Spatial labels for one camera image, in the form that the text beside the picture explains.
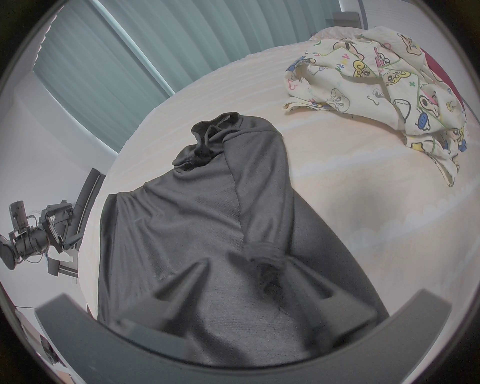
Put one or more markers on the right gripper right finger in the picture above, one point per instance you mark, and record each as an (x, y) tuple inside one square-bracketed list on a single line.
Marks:
[(330, 307)]

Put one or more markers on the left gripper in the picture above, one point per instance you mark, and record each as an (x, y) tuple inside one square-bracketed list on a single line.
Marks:
[(30, 243)]

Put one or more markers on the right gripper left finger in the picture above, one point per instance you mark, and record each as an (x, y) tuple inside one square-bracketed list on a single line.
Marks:
[(176, 307)]

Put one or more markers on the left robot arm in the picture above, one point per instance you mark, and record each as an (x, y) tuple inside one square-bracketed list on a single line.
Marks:
[(56, 223)]

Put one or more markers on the bed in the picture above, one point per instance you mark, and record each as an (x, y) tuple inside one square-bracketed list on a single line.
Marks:
[(337, 195)]

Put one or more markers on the black T-shirt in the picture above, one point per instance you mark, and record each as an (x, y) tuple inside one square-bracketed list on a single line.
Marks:
[(195, 210)]

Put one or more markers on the blue-green curtain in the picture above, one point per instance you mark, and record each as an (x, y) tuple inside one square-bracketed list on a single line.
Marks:
[(210, 33), (93, 82)]

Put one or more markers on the white printed garment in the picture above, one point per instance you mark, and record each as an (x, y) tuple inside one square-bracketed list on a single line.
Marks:
[(375, 86)]

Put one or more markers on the dark red garment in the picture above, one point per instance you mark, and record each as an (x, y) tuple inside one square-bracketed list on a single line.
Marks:
[(440, 73)]

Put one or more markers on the cream pillow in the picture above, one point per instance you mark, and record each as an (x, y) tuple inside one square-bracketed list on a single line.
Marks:
[(337, 33)]

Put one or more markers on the grey bedside table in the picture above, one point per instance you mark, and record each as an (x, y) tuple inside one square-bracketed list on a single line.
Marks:
[(347, 19)]

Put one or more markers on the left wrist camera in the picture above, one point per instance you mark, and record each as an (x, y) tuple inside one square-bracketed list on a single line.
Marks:
[(18, 215)]

